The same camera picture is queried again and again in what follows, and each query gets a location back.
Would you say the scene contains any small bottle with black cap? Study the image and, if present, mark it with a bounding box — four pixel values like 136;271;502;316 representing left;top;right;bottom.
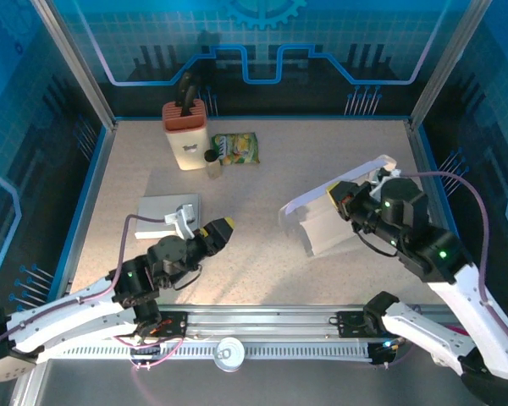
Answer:
203;149;224;180

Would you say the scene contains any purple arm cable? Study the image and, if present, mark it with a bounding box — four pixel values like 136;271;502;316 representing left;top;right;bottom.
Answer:
0;214;185;376
400;169;508;369

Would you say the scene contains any aluminium frame post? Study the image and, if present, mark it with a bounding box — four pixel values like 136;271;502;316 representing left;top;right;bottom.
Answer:
408;0;494;128
30;0;119;132

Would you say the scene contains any yellow green snack bag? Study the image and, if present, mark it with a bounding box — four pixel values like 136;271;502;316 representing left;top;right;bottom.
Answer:
211;132;262;167

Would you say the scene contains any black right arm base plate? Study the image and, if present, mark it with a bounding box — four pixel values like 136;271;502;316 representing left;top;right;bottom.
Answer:
336;310;415;339

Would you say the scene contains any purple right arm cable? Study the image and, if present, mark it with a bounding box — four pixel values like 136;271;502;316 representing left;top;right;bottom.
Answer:
400;169;508;369

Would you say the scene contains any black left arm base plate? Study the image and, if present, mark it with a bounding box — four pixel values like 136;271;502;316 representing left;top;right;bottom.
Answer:
112;310;191;339

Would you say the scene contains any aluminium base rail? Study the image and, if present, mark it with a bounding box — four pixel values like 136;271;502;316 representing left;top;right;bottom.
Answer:
33;303;492;339

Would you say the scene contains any cream knife block, brown top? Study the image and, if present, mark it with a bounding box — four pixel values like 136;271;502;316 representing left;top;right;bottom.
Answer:
161;100;212;173

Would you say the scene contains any white paper box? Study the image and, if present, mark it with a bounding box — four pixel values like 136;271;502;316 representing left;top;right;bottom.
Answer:
278;154;398;258
134;193;202;240

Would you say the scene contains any black knife handle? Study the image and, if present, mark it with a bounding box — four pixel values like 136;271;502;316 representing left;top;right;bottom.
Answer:
180;83;200;116
175;69;195;107

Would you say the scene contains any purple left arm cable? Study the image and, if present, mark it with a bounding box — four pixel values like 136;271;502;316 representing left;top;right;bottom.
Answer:
0;214;185;376

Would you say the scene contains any white slotted cable duct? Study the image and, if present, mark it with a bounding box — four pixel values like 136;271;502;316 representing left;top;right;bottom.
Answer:
49;341;373;361

